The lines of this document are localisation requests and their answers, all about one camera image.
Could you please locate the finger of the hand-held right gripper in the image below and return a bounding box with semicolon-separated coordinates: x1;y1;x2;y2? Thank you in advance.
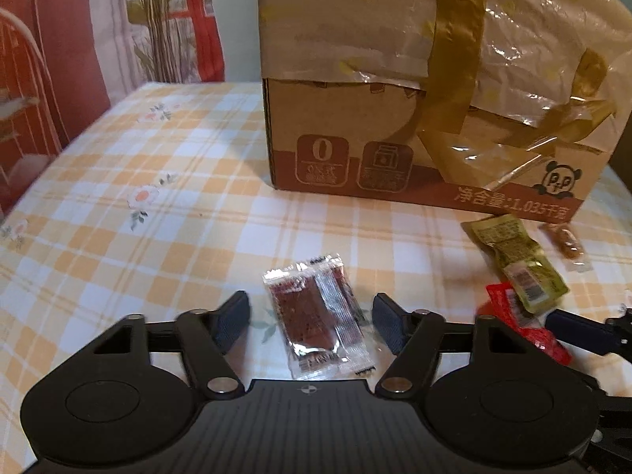
544;305;632;357
590;386;632;461

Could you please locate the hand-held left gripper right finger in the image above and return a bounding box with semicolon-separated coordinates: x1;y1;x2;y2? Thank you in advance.
371;292;544;400

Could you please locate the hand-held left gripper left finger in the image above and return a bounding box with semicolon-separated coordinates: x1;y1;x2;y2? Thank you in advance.
91;290;252;400

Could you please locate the clear dark jerky packet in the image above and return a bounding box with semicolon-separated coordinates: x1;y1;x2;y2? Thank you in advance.
263;253;374;381

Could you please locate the small red snack packet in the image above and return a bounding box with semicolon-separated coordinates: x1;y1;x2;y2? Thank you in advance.
476;281;574;366

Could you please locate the small brown candy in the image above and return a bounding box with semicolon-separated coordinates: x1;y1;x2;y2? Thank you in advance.
538;222;592;272

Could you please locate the checked floral tablecloth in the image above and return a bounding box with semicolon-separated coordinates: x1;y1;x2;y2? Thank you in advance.
0;81;632;406

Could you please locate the olive green snack packet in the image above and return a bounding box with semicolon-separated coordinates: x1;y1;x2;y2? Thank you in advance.
461;214;571;314

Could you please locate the taped cardboard box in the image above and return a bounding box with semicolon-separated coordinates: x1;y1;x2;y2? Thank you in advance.
258;0;632;224

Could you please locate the printed plant curtain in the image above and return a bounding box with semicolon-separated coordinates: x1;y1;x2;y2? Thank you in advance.
0;0;226;218

